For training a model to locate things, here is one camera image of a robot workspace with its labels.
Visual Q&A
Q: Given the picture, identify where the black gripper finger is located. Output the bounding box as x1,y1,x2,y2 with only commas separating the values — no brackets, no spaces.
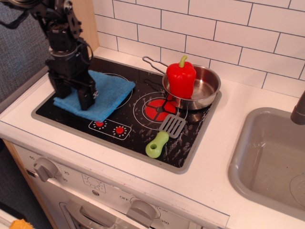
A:
50,77,71,98
77,87,95,110

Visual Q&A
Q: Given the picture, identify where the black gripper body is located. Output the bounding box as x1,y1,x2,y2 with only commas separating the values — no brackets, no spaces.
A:
46,44,98,97

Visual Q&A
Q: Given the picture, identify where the blue cloth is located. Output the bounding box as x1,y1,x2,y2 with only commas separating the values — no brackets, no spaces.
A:
53,70,135,122

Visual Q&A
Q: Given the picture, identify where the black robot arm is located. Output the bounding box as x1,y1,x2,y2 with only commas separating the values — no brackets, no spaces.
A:
1,0,98,110

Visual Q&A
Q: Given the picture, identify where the black toy stove top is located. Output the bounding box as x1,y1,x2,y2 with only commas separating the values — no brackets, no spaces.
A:
31,57,221,174

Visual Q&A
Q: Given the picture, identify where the grey left oven knob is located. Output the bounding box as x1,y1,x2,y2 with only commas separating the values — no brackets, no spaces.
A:
34,157,58,182

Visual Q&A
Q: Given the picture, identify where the grey oven knob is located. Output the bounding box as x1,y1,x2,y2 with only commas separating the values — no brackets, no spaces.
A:
34,157,58,182
126,200,157,228

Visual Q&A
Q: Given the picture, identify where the grey green toy spatula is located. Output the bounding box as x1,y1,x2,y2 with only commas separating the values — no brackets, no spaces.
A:
145,114,186,158

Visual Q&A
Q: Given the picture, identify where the red toy bell pepper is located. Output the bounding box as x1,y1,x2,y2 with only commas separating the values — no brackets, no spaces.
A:
166,55,196,99

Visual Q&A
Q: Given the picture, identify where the white toy oven front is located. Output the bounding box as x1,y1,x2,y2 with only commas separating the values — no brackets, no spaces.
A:
15,146,229,229

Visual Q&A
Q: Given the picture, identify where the steel pan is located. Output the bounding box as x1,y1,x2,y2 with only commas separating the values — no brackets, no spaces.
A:
142,56,221,111

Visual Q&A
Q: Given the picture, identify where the grey right oven knob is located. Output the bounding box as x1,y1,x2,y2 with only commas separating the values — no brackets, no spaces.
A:
126,200,157,228

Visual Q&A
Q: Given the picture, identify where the orange object bottom left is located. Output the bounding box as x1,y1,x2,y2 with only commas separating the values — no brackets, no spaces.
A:
9,219,34,229

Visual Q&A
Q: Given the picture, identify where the grey sink basin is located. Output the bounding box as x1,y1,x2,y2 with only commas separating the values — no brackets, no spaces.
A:
228,107,305,220

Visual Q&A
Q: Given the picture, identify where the grey faucet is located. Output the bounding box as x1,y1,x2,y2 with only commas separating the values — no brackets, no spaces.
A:
290,92,305,125

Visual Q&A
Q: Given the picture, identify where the wooden side post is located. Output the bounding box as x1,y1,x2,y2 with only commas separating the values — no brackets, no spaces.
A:
78,0,99,51

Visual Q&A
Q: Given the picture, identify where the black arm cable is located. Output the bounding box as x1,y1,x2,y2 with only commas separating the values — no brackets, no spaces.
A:
0,9,29,30

